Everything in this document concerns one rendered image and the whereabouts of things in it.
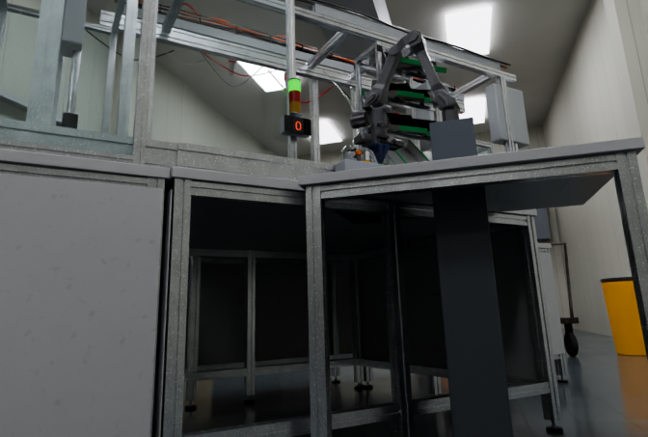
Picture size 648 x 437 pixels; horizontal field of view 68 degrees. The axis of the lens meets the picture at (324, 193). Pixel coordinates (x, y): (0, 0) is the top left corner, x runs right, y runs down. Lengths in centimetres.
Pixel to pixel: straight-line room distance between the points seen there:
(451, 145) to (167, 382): 107
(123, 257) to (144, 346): 23
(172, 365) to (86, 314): 24
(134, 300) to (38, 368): 24
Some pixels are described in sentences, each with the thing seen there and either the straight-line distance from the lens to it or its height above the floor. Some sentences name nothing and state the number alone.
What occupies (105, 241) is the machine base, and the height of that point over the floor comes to 65.
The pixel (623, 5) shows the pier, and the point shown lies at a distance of 601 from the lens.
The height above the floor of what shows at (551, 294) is 53.
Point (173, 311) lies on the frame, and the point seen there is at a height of 48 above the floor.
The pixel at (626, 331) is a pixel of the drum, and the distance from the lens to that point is 534.
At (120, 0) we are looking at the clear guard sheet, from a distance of 160.
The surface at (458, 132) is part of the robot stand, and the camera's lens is 161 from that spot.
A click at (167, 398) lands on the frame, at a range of 132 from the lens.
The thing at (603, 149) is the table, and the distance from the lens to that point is 138.
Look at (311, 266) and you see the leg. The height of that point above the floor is 59.
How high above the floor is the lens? 46
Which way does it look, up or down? 14 degrees up
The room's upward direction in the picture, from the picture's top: 2 degrees counter-clockwise
